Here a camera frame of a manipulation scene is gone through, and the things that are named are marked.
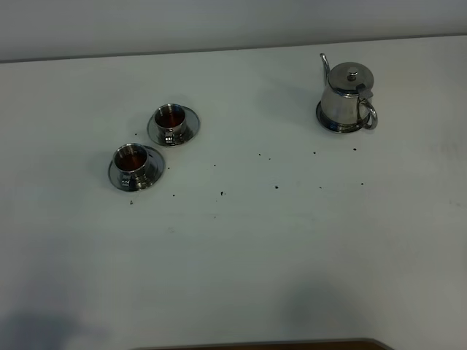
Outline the stainless steel saucer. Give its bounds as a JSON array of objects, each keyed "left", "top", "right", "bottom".
[
  {"left": 147, "top": 105, "right": 201, "bottom": 147},
  {"left": 108, "top": 144, "right": 165, "bottom": 192}
]

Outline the far stainless steel saucer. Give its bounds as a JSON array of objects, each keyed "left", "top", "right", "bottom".
[{"left": 147, "top": 105, "right": 201, "bottom": 147}]

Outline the stainless steel teacup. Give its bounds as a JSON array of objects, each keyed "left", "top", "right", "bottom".
[
  {"left": 153, "top": 104, "right": 187, "bottom": 145},
  {"left": 112, "top": 143, "right": 149, "bottom": 187}
]

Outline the stainless steel teapot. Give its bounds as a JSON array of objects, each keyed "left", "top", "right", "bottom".
[{"left": 320, "top": 53, "right": 378, "bottom": 130}]

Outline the round steel teapot coaster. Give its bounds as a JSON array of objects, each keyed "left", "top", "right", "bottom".
[{"left": 316, "top": 102, "right": 373, "bottom": 133}]

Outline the far stainless steel teacup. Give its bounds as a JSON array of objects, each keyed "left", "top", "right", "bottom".
[{"left": 153, "top": 104, "right": 187, "bottom": 145}]

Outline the near stainless steel saucer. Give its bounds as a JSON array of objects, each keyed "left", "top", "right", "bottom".
[{"left": 108, "top": 144, "right": 165, "bottom": 192}]

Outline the near stainless steel teacup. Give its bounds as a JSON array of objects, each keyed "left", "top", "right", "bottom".
[{"left": 112, "top": 143, "right": 149, "bottom": 187}]

